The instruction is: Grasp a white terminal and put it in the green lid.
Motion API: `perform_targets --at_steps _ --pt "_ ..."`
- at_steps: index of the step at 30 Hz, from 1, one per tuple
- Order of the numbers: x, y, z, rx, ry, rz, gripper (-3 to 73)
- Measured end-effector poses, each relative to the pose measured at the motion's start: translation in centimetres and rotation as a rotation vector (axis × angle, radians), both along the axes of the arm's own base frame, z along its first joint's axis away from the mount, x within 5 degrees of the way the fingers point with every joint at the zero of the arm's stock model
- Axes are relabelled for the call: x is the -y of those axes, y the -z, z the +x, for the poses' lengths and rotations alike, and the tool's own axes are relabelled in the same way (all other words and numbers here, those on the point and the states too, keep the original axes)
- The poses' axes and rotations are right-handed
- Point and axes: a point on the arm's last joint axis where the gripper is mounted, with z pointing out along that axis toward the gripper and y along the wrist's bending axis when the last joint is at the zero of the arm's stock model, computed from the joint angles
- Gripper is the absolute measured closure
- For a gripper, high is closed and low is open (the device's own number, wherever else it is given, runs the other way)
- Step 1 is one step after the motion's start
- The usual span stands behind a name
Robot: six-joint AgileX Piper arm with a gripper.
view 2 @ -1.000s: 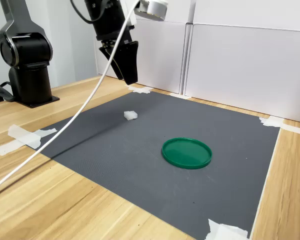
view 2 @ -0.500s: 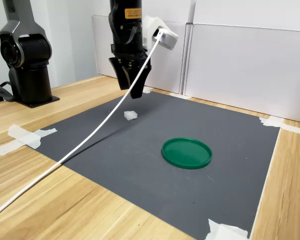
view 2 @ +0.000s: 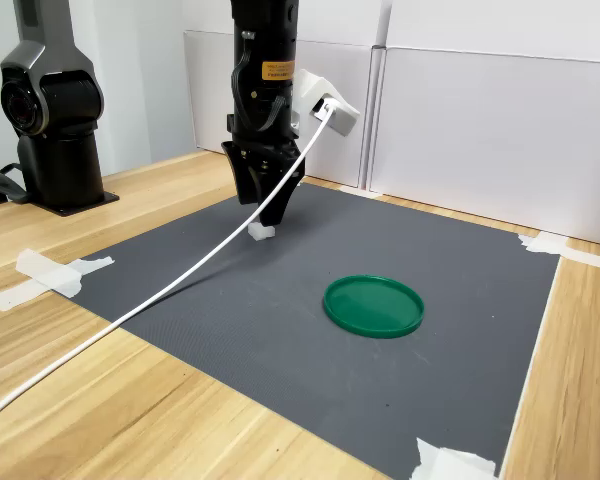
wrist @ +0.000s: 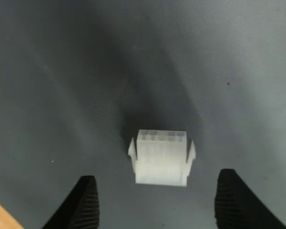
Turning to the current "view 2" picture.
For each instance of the small white plastic terminal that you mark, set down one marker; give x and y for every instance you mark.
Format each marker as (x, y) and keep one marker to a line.
(260, 232)

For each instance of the round green lid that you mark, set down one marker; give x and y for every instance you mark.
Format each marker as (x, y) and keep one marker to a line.
(375, 305)

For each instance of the white tape piece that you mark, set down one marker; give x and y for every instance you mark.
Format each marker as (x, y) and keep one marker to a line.
(450, 462)
(545, 244)
(360, 192)
(45, 270)

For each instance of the dark grey mat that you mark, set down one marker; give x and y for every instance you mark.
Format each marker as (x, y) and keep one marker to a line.
(280, 325)

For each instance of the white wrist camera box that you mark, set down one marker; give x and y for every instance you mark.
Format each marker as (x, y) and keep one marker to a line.
(312, 87)

